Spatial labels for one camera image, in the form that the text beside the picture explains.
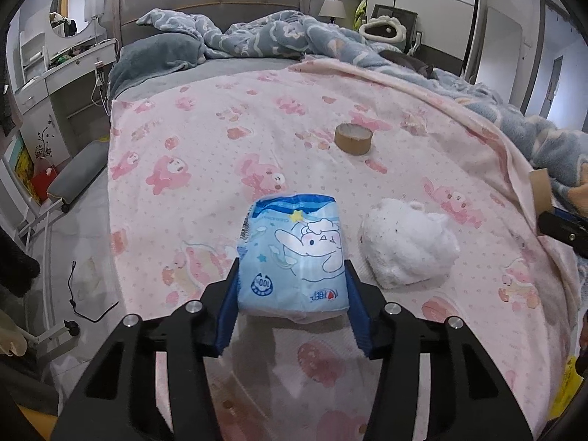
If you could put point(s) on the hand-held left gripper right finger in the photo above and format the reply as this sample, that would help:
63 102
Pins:
360 312

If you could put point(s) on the grey padded bench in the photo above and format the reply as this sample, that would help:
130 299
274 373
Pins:
78 172

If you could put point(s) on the red box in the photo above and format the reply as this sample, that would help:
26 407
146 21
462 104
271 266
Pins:
45 183

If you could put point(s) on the beige bedside lamp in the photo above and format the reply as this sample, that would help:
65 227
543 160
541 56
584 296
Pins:
331 8

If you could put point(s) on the white door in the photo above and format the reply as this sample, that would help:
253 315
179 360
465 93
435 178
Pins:
498 55

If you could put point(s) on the pink printed blanket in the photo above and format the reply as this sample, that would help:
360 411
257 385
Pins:
275 138

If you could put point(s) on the round white vanity lamp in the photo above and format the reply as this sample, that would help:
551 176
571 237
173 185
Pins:
94 4

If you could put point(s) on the brown tape roll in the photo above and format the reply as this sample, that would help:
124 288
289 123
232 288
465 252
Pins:
351 146

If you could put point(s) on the white vanity desk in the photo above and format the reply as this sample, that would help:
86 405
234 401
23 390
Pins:
59 82

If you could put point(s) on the dark brown cloth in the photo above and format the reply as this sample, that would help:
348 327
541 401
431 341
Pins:
404 59

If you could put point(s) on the white flower plush cushion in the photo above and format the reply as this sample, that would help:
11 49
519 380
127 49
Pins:
367 32

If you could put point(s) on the white fluffy plush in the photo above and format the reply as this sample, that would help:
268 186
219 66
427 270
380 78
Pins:
409 248

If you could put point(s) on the white wardrobe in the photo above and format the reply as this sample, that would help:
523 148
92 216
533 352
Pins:
436 0

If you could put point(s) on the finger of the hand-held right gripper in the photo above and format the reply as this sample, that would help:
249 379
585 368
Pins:
562 229

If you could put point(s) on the blue tissue packet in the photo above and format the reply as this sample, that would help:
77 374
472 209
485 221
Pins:
294 257

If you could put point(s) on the yellow printed bag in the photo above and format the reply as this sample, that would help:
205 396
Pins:
567 386

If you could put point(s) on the grey bed sheet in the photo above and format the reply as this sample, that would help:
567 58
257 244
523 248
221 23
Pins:
183 78

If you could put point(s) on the yellow picture board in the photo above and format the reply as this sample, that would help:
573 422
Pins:
23 165

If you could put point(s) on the black hanging garment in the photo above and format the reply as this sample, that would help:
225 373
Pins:
14 262

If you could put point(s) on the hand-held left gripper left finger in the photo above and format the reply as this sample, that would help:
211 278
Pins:
227 317

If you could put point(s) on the grey-blue patterned duvet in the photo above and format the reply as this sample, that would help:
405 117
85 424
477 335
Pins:
275 32

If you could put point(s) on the grey pillow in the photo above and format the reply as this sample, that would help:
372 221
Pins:
151 55

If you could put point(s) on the beige hanging garment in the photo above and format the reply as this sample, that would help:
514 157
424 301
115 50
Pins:
11 335

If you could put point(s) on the white clothes rack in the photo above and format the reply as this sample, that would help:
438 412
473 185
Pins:
33 227

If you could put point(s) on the cardboard box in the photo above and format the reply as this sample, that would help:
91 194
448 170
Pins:
541 193

